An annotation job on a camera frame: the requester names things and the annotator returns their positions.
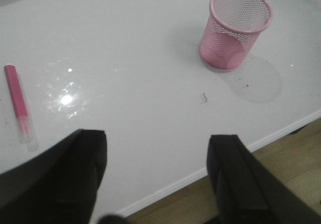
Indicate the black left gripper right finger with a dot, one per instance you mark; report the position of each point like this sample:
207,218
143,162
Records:
245,191

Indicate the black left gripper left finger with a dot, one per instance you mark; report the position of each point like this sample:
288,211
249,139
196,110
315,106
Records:
58,186

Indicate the pink highlighter pen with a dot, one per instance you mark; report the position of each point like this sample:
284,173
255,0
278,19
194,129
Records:
20,108

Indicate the pink mesh pen holder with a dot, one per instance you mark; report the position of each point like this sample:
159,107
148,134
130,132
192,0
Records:
232,29

